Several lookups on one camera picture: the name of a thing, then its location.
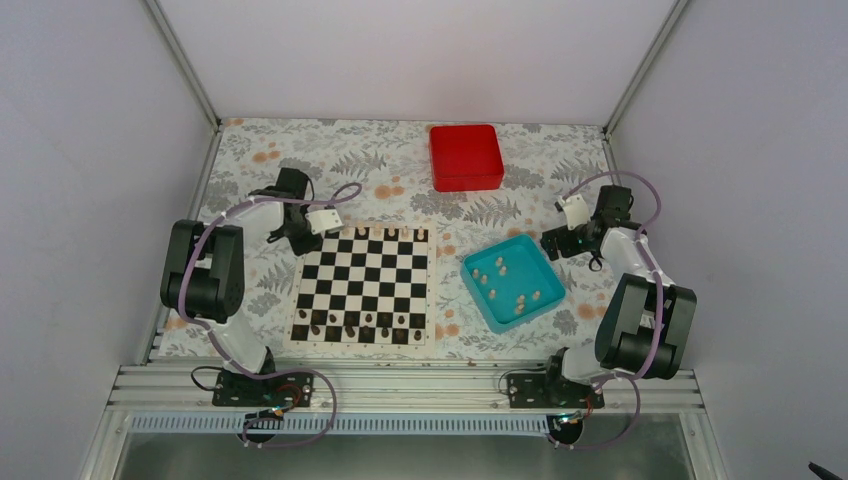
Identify teal tray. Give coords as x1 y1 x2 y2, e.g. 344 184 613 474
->
460 234 567 334

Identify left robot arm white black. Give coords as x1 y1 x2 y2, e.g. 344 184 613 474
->
160 168 349 405

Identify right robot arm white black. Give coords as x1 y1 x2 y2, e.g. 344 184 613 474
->
540 185 697 407

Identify light chess pieces in tray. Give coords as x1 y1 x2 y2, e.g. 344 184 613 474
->
467 254 548 323

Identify dark chess pieces row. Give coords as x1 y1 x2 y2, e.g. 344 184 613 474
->
287 309 428 346

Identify black white chessboard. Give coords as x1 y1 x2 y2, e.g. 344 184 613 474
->
283 222 437 356

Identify floral patterned mat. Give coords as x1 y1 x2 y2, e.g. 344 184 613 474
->
199 118 616 361

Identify red square box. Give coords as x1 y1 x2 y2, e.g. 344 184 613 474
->
429 124 505 193

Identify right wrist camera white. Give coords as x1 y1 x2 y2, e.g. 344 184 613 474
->
556 194 591 231

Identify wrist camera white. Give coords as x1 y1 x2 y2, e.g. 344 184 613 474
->
305 208 345 235
556 194 591 231

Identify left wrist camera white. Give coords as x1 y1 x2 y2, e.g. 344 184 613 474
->
305 208 345 235

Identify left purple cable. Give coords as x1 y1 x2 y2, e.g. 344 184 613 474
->
174 181 364 449

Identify purple cable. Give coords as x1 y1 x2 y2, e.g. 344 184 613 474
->
174 181 364 449
547 170 664 452

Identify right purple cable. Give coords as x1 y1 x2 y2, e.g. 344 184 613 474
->
547 170 664 452

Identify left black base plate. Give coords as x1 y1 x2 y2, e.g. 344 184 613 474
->
211 371 314 409

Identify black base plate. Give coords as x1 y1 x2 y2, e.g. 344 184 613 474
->
504 371 605 409
211 371 314 409

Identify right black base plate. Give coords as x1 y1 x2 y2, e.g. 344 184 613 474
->
504 371 605 409

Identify aluminium rail frame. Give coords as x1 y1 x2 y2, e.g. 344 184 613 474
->
107 363 705 414

